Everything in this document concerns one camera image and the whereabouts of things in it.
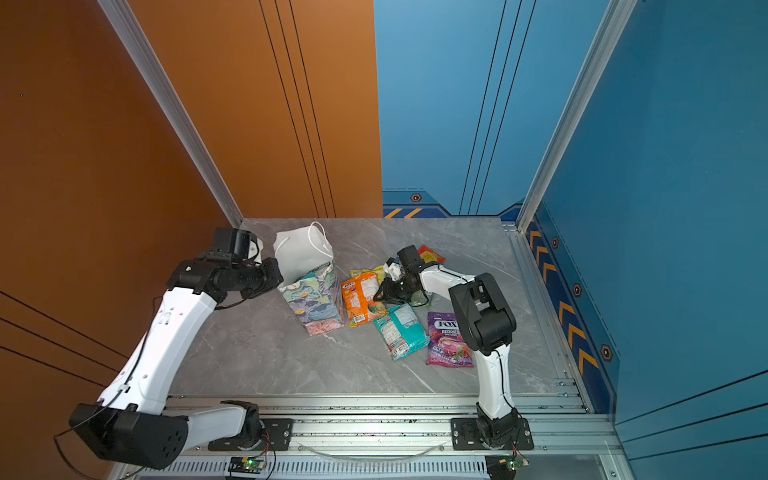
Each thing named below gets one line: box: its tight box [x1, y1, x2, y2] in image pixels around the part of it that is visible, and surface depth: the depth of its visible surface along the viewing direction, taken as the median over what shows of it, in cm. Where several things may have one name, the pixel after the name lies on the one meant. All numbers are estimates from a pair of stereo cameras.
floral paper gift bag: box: [273, 222, 346, 336], surface depth 83 cm
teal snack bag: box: [372, 303, 430, 361], surface depth 91 cm
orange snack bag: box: [341, 272, 379, 328], surface depth 96 cm
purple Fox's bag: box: [426, 311, 474, 368], surface depth 87 cm
